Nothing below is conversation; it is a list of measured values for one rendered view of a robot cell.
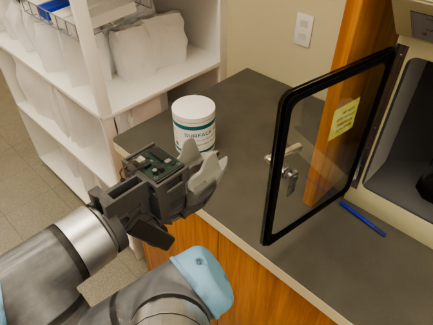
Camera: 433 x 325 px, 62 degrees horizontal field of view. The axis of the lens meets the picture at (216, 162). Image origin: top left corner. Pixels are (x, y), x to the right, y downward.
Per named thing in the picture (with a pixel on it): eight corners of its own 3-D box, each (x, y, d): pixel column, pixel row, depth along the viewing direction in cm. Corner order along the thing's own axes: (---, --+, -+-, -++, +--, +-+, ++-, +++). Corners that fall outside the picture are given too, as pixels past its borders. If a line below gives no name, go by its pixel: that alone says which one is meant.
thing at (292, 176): (295, 193, 72) (299, 173, 68) (287, 198, 71) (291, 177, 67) (288, 187, 73) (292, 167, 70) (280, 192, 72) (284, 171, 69)
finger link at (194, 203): (223, 186, 51) (174, 219, 46) (223, 193, 52) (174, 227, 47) (201, 169, 53) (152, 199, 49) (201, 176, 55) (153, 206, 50)
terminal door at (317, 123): (348, 191, 95) (399, 44, 69) (261, 249, 82) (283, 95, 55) (345, 189, 96) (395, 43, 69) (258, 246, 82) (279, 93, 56)
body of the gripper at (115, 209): (194, 164, 45) (113, 219, 39) (196, 209, 51) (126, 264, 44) (156, 138, 49) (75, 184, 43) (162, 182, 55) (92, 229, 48)
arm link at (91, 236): (95, 288, 42) (60, 247, 46) (128, 263, 45) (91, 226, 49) (80, 251, 37) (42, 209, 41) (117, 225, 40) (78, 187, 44)
